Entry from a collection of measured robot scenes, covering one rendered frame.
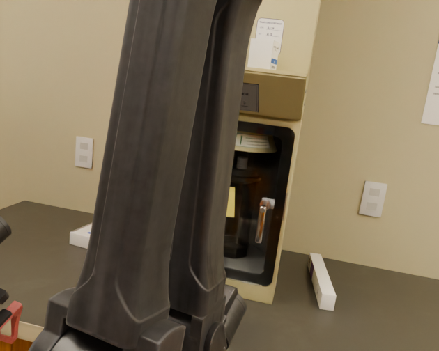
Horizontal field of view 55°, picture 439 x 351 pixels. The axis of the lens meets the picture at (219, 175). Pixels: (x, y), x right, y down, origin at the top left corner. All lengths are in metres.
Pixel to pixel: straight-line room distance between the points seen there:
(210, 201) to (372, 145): 1.10
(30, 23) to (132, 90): 1.49
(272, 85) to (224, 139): 0.53
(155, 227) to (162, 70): 0.11
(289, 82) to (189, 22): 0.61
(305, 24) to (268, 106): 0.20
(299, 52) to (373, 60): 0.48
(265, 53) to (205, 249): 0.60
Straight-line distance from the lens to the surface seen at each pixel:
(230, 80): 0.38
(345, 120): 1.44
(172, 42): 0.30
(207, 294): 0.42
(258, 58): 0.93
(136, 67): 0.30
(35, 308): 1.07
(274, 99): 0.94
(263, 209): 0.98
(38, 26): 1.76
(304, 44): 1.01
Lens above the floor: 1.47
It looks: 12 degrees down
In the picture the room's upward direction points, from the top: 7 degrees clockwise
